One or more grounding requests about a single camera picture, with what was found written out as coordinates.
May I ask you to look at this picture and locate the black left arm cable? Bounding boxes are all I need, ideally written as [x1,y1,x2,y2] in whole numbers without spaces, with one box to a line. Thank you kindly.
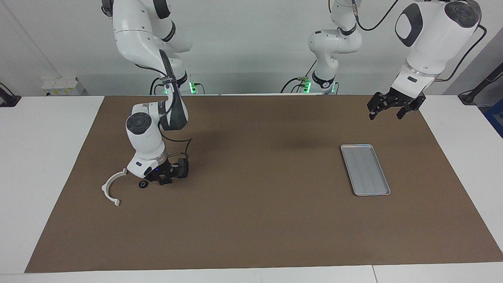
[352,0,488,81]

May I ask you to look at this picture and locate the blue plastic crate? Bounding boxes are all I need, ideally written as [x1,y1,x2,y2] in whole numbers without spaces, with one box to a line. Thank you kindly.
[484,108,503,138]

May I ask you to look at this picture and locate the brown paper table mat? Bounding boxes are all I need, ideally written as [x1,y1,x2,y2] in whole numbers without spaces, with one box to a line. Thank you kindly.
[24,94,503,274]

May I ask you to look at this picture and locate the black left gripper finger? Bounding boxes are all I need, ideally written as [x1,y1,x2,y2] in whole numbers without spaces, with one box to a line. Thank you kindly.
[367,93,387,120]
[396,100,417,120]

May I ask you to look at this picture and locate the white power box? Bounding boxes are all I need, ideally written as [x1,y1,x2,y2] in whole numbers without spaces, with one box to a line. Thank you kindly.
[41,76,86,97]

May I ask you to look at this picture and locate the black desk clamp mount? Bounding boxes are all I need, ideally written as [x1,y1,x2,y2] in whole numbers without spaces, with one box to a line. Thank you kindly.
[0,83,22,107]

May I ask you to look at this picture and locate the white semicircular plastic bracket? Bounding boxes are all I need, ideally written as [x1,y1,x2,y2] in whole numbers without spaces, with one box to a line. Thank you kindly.
[101,168,129,207]

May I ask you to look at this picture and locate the silver metal tray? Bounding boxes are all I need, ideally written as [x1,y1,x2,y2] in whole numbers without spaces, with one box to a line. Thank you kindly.
[340,144,391,196]

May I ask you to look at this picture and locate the black right base cables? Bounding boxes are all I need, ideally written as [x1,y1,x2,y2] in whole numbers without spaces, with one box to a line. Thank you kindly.
[149,76,206,96]

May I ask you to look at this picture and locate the black angled stand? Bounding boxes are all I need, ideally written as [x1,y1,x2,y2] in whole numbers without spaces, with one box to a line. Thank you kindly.
[458,63,503,105]

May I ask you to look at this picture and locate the black left base cables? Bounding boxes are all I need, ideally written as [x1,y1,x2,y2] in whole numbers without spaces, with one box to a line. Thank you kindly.
[280,59,338,95]

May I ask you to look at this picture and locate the black base cables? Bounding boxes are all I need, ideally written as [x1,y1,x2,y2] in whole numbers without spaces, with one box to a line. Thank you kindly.
[149,76,206,96]
[280,59,338,95]

